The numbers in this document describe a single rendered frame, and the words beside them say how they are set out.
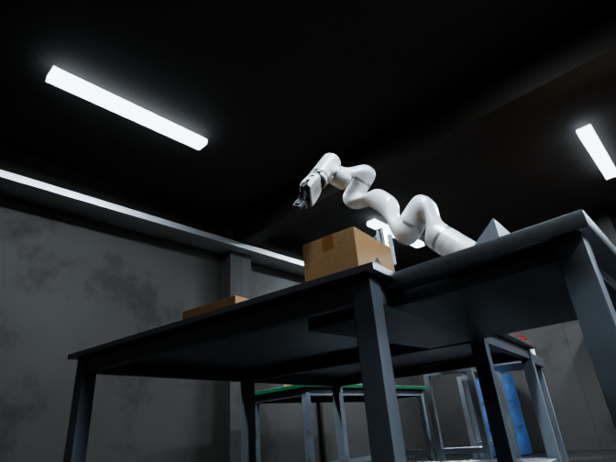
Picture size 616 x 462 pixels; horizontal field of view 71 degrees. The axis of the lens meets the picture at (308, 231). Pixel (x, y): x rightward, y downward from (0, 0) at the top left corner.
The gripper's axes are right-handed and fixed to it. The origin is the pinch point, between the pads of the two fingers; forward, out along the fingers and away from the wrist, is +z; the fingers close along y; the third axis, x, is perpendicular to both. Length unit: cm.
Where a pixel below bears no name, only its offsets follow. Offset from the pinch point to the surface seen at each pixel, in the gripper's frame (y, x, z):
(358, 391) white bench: 268, 10, -70
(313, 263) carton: 18.5, -9.5, 10.3
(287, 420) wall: 375, 94, -59
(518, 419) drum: 455, -145, -205
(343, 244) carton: 10.2, -19.6, 4.7
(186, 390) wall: 271, 160, -9
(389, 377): -2, -53, 56
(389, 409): -1, -56, 63
